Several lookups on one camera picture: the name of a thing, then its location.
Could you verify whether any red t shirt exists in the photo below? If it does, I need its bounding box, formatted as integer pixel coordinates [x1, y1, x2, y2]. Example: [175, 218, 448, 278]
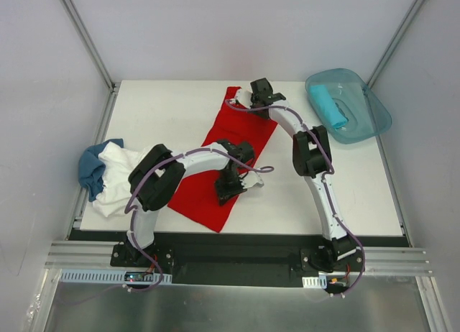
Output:
[167, 86, 280, 234]

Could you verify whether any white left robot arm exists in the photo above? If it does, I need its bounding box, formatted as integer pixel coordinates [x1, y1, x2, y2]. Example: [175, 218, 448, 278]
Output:
[119, 139, 257, 267]

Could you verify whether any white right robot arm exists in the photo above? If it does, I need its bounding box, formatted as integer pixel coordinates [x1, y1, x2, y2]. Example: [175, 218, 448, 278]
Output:
[250, 78, 357, 273]

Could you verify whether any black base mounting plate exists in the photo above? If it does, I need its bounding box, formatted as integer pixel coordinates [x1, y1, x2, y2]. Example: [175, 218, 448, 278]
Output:
[68, 228, 373, 285]

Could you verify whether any rolled teal t shirt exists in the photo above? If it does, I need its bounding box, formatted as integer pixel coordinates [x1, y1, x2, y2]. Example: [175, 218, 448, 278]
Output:
[309, 85, 348, 129]

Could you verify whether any teal translucent plastic bin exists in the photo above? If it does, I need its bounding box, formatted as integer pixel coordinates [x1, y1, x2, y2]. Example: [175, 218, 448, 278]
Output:
[305, 68, 392, 144]

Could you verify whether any white t shirt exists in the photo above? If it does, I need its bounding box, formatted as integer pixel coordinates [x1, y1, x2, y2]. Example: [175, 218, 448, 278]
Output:
[92, 142, 152, 218]

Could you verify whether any blue t shirt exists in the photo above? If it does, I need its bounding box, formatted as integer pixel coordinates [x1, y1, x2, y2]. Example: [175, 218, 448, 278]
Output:
[78, 142, 108, 202]

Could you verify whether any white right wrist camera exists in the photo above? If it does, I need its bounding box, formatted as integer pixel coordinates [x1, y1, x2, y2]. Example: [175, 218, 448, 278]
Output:
[229, 88, 252, 109]

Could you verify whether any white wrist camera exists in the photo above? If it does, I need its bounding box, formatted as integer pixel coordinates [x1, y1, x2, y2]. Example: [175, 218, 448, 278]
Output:
[229, 88, 252, 109]
[241, 171, 264, 189]

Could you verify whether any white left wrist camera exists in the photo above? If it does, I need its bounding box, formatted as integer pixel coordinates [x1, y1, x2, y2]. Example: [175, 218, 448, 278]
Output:
[241, 171, 264, 189]

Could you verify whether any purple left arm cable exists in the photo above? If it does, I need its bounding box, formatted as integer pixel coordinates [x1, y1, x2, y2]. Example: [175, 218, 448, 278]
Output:
[71, 147, 276, 306]

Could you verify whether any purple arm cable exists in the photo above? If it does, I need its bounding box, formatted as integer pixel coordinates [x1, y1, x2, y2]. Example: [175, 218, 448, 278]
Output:
[71, 147, 276, 306]
[224, 99, 367, 300]

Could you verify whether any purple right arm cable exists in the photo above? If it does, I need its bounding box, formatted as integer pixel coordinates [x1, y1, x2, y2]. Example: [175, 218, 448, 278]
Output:
[224, 99, 367, 300]

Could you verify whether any right slotted cable duct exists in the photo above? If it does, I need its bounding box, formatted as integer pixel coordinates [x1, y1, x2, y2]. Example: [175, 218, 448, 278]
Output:
[302, 275, 328, 290]

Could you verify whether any slotted cable duct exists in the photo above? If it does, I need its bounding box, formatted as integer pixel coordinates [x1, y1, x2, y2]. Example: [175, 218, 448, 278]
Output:
[302, 275, 328, 290]
[60, 269, 173, 285]

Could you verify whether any left corner aluminium post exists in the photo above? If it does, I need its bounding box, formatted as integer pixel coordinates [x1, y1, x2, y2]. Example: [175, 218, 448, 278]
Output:
[53, 0, 119, 92]

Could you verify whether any corner aluminium post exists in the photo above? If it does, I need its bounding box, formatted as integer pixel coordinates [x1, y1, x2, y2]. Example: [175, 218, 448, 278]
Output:
[53, 0, 119, 92]
[367, 0, 427, 88]

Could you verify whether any aluminium rail profile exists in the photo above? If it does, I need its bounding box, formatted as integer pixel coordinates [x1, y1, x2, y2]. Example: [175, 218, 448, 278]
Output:
[45, 240, 119, 270]

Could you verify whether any left slotted cable duct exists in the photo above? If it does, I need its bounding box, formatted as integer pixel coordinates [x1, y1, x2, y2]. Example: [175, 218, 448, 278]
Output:
[60, 269, 173, 285]

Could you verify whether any right corner aluminium post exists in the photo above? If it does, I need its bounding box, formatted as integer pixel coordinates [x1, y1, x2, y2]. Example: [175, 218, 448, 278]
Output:
[367, 0, 427, 88]

